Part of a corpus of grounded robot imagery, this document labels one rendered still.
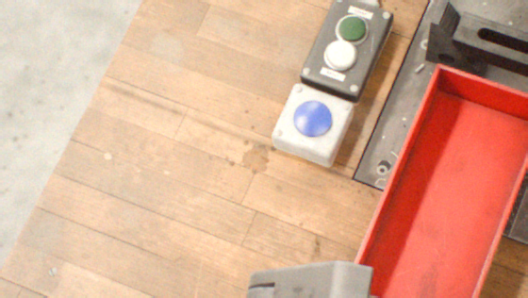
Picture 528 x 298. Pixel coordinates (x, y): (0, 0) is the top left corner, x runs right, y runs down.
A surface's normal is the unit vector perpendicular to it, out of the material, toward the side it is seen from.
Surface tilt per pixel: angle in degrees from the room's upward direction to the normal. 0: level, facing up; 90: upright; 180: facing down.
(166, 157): 0
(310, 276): 48
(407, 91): 0
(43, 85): 0
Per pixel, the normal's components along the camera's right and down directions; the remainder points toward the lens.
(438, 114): -0.06, -0.36
